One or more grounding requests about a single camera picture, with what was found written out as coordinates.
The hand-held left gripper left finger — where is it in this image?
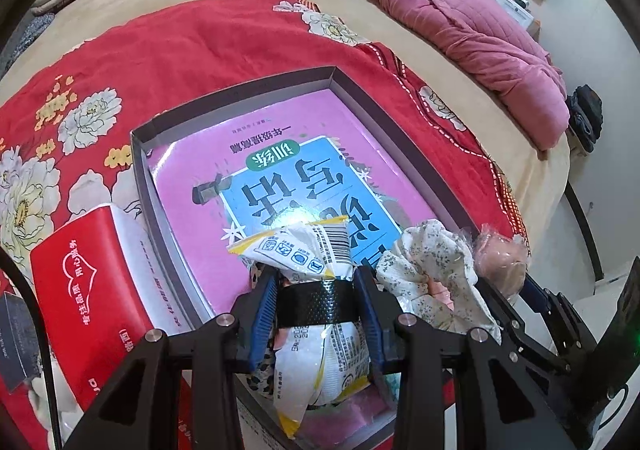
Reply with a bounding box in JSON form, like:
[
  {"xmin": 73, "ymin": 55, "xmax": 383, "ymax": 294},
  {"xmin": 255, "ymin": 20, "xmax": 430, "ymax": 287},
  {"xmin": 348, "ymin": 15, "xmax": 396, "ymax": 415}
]
[{"xmin": 62, "ymin": 267, "xmax": 281, "ymax": 450}]

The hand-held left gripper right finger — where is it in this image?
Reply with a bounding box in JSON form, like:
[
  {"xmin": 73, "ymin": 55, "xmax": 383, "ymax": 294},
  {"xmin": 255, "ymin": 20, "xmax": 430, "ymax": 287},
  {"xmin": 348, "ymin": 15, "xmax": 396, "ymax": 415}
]
[{"xmin": 352, "ymin": 266, "xmax": 576, "ymax": 450}]

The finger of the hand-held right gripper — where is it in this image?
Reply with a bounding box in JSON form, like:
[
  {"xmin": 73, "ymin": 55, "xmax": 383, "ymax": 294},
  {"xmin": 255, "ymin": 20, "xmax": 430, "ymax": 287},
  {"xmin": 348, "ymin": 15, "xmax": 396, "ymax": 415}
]
[
  {"xmin": 522, "ymin": 275, "xmax": 598, "ymax": 358},
  {"xmin": 475, "ymin": 276, "xmax": 571, "ymax": 373}
]

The white floral cloth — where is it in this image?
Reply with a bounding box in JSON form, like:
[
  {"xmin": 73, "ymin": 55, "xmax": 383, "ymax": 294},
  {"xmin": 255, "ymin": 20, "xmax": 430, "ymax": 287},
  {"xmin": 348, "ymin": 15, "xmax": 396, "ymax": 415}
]
[{"xmin": 375, "ymin": 219, "xmax": 503, "ymax": 343}]

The white yellow snack bag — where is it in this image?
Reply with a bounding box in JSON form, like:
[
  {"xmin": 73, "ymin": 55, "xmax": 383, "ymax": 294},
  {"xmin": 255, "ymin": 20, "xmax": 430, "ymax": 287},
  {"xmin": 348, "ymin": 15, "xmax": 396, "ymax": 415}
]
[{"xmin": 227, "ymin": 220, "xmax": 396, "ymax": 441}]

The grey cardboard box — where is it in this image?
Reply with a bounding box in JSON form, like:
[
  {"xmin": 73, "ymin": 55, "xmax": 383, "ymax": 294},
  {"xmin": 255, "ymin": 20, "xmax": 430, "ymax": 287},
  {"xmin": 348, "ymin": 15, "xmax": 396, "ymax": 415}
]
[{"xmin": 130, "ymin": 66, "xmax": 481, "ymax": 446}]

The leopard print cloth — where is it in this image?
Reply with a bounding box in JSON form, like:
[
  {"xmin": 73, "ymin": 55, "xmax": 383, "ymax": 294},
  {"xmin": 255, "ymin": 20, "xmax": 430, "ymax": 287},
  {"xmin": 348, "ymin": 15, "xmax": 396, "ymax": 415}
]
[{"xmin": 247, "ymin": 265, "xmax": 281, "ymax": 396}]

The beige bed sheet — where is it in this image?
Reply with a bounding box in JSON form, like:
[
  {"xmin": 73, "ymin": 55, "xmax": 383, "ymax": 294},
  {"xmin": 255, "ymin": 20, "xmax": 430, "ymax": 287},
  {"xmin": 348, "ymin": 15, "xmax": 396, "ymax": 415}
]
[{"xmin": 0, "ymin": 0, "xmax": 571, "ymax": 291}]

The pink and blue book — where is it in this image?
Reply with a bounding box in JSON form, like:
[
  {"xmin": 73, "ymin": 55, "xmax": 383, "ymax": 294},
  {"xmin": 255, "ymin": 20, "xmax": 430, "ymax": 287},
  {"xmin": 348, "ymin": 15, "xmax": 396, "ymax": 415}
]
[{"xmin": 149, "ymin": 88, "xmax": 443, "ymax": 436}]

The red and white tissue pack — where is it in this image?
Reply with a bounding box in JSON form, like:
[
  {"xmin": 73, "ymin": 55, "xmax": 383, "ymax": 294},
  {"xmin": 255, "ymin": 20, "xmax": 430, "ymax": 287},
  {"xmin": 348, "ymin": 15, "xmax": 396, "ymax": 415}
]
[{"xmin": 29, "ymin": 204, "xmax": 201, "ymax": 450}]

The black bag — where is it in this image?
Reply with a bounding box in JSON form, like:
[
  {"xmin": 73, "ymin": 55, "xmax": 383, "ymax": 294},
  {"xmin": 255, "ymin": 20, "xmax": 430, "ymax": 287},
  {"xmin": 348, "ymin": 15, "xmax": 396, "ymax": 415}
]
[{"xmin": 567, "ymin": 84, "xmax": 603, "ymax": 153}]

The white plush toy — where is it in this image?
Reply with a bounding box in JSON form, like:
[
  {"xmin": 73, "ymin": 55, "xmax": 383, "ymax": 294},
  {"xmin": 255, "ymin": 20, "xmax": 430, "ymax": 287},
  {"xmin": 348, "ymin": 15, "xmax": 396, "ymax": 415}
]
[{"xmin": 27, "ymin": 370, "xmax": 76, "ymax": 431}]

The dark blue box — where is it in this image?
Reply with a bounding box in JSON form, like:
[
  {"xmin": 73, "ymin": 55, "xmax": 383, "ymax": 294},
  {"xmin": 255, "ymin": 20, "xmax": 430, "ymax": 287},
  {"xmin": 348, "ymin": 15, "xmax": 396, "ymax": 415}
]
[{"xmin": 0, "ymin": 292, "xmax": 41, "ymax": 391}]

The red floral blanket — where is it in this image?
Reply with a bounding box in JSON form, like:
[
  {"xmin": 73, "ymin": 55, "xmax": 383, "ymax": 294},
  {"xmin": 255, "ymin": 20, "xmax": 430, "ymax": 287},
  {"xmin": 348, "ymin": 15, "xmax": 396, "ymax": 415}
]
[{"xmin": 0, "ymin": 0, "xmax": 526, "ymax": 450}]

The pink quilt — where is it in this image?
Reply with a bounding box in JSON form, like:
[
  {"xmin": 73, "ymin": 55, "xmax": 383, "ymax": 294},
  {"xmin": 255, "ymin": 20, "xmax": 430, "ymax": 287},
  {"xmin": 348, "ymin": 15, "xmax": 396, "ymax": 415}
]
[{"xmin": 257, "ymin": 0, "xmax": 571, "ymax": 151}]

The white cabinet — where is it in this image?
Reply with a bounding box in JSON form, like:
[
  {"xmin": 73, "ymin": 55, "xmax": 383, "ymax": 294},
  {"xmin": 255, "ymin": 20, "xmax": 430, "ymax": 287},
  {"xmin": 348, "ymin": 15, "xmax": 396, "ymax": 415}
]
[{"xmin": 480, "ymin": 0, "xmax": 541, "ymax": 38}]

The blue patterned cloth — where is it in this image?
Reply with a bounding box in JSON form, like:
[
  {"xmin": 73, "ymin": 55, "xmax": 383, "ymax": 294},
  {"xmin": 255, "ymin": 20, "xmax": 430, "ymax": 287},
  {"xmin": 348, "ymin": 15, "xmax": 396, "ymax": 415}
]
[{"xmin": 0, "ymin": 12, "xmax": 56, "ymax": 75}]

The black cable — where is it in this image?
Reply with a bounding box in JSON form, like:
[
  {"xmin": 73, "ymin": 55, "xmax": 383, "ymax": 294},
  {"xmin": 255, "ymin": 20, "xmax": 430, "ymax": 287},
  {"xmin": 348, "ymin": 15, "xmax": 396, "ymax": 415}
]
[{"xmin": 0, "ymin": 245, "xmax": 66, "ymax": 450}]

